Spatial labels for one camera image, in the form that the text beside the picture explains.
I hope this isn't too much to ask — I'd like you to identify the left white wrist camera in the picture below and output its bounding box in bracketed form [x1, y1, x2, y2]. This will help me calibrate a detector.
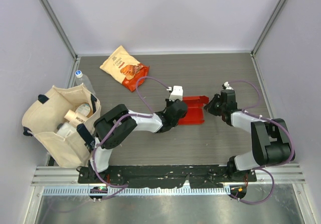
[167, 85, 184, 101]

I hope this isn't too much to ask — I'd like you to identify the aluminium frame rail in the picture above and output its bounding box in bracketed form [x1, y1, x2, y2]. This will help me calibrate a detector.
[32, 164, 305, 188]

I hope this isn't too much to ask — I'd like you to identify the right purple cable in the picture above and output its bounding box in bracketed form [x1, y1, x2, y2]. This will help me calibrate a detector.
[228, 79, 296, 204]

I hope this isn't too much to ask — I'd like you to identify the clear plastic water bottle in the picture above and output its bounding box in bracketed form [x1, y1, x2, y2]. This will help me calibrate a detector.
[75, 70, 96, 96]

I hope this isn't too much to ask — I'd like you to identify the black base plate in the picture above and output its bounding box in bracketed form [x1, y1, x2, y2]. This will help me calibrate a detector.
[77, 164, 258, 189]

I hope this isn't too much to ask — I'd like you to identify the purple cable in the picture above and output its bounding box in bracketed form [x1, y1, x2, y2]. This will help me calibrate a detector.
[90, 76, 174, 201]
[228, 79, 296, 204]

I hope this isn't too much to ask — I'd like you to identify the red paper box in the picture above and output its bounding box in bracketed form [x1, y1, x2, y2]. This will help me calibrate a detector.
[178, 95, 209, 125]

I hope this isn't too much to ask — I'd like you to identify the beige cylindrical bottle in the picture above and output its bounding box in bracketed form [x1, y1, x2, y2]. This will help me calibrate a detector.
[64, 110, 93, 127]

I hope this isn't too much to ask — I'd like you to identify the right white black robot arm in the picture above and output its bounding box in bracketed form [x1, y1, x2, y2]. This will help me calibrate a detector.
[204, 89, 295, 181]

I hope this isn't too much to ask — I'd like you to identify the beige canvas tote bag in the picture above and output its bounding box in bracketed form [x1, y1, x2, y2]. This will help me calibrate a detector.
[22, 84, 101, 168]

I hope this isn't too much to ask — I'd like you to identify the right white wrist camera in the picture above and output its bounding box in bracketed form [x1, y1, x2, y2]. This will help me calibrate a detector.
[222, 81, 233, 90]

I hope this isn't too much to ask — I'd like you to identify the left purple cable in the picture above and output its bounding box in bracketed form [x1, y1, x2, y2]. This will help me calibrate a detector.
[90, 76, 174, 201]

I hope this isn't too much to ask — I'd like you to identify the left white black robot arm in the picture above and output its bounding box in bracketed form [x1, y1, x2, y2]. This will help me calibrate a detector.
[86, 99, 188, 183]

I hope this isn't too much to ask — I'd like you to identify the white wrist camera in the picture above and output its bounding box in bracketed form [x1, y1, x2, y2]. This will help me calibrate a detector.
[222, 81, 233, 90]
[167, 85, 184, 101]

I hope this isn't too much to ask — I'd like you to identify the cassava chips bag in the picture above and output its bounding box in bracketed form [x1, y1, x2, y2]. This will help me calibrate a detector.
[99, 46, 149, 92]

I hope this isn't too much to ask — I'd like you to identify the white pouch in bag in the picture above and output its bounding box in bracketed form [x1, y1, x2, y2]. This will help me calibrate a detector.
[56, 122, 77, 138]

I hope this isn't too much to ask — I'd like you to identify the white slotted cable duct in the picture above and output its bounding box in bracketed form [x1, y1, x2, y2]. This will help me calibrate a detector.
[42, 185, 230, 196]

